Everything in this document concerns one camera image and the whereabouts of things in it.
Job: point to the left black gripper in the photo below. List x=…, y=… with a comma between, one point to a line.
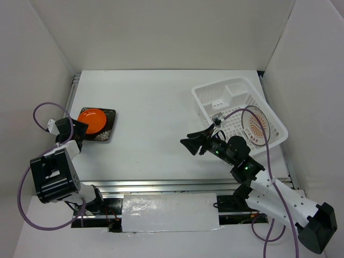
x=81, y=127

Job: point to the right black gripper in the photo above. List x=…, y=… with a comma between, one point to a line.
x=194, y=143

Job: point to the orange round plate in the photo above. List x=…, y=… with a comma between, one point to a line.
x=95, y=119

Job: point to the white sunburst pattern plate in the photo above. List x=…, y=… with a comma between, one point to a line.
x=255, y=125

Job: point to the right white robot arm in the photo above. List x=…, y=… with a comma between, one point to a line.
x=313, y=224

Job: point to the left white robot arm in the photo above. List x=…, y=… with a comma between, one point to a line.
x=54, y=175

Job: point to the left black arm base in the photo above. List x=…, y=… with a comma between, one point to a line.
x=100, y=212

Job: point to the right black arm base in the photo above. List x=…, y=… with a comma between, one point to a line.
x=233, y=209

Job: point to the white plastic dish rack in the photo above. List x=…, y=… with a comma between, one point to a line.
x=233, y=94

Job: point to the black square floral plate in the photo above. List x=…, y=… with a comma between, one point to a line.
x=105, y=133

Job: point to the white foil covered panel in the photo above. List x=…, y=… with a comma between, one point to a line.
x=178, y=212

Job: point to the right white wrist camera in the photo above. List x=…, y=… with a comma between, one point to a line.
x=218, y=119

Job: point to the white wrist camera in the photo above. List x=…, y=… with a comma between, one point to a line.
x=218, y=119
x=52, y=128

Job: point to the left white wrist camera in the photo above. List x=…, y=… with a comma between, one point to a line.
x=52, y=128

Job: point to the aluminium frame rail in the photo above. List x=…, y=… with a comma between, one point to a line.
x=155, y=110

